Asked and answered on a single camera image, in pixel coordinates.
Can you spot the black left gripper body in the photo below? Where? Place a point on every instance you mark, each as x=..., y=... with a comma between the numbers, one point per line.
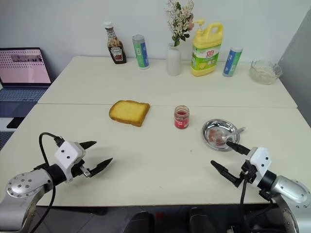
x=80, y=168

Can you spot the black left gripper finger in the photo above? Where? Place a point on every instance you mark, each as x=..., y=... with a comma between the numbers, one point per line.
x=88, y=144
x=101, y=166

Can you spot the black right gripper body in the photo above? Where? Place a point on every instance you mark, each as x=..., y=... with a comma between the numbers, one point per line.
x=247, y=171

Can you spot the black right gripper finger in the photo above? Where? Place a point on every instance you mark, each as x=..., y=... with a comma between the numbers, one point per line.
x=239, y=147
x=224, y=172

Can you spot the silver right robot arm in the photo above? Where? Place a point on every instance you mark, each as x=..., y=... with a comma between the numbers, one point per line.
x=284, y=194

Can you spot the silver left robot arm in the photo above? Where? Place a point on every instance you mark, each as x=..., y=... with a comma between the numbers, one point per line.
x=23, y=187

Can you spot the slice of toast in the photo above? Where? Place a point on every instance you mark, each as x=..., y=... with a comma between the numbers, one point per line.
x=129, y=112

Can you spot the small red jam jar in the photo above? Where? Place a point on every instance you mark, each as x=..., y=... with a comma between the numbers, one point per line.
x=181, y=117

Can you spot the clear plastic spoon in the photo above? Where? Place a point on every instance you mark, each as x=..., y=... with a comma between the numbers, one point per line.
x=230, y=135

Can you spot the round silver metal plate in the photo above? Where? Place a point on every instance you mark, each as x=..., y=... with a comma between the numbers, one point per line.
x=217, y=132

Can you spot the dark rounded shape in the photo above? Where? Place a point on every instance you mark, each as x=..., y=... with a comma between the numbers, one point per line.
x=143, y=222

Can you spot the clear glass bowl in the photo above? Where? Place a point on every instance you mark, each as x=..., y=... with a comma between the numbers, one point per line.
x=265, y=71

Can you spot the green blue cylindrical can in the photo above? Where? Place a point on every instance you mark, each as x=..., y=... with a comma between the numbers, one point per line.
x=232, y=61
x=140, y=52

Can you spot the open laptop computer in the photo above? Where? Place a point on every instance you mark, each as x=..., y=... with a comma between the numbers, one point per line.
x=20, y=80

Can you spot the brown ketchup bottle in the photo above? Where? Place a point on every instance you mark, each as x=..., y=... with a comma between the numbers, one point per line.
x=116, y=47

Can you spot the yellow detergent jug with pump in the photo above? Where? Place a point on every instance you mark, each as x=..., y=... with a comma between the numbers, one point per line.
x=206, y=51

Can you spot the white ceramic vase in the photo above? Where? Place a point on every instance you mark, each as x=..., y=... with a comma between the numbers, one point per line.
x=173, y=59

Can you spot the dried flower bouquet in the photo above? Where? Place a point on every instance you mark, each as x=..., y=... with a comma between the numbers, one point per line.
x=181, y=19

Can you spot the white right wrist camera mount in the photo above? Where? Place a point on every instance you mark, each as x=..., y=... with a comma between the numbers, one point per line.
x=260, y=160

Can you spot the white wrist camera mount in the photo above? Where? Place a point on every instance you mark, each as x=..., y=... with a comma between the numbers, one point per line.
x=66, y=154
x=260, y=160

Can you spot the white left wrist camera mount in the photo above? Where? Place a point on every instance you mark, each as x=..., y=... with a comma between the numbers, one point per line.
x=66, y=154

